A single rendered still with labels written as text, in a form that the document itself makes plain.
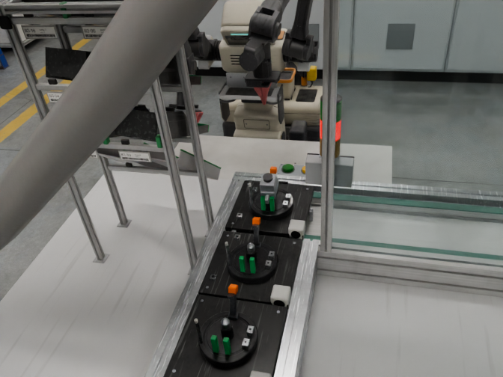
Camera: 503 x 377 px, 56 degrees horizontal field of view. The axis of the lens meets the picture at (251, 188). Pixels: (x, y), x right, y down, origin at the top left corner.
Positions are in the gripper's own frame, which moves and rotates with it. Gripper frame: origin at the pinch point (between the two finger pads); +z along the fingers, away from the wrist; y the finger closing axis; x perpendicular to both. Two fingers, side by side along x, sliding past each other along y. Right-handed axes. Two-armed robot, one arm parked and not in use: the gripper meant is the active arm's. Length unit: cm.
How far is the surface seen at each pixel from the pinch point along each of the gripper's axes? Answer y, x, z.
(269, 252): 9.0, -41.6, 24.7
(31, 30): -41, -42, -37
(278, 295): 14, -56, 25
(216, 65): -118, 281, 107
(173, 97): -148, 236, 120
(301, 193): 13.3, -12.0, 26.2
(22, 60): -47, -42, -30
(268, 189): 5.3, -23.1, 17.2
